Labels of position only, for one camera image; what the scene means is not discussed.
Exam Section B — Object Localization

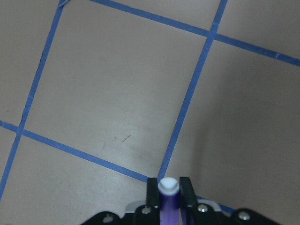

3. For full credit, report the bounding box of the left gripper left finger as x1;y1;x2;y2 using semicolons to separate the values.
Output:
146;178;160;208

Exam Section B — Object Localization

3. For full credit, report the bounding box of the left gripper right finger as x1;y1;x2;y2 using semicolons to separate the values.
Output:
180;177;196;225

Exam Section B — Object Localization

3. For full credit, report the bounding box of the purple highlighter pen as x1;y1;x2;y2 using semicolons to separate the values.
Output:
157;177;180;225

